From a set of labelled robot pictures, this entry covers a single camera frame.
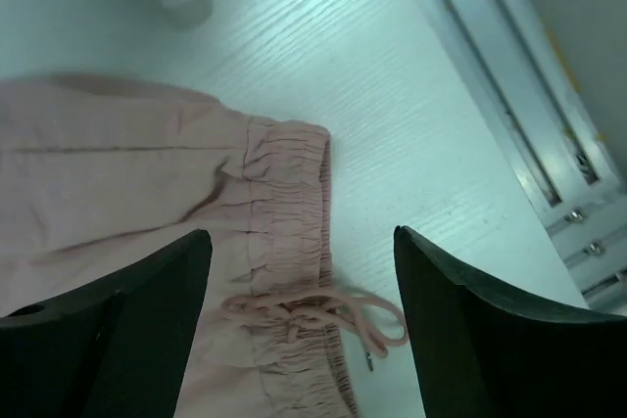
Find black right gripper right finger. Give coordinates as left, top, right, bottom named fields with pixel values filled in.
left=394, top=226, right=626, bottom=417

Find pink trousers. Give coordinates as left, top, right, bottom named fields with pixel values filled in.
left=1, top=75, right=396, bottom=417

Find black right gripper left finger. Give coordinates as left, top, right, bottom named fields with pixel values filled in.
left=1, top=230, right=212, bottom=417

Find aluminium rail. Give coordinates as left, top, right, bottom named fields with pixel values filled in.
left=420, top=0, right=626, bottom=314

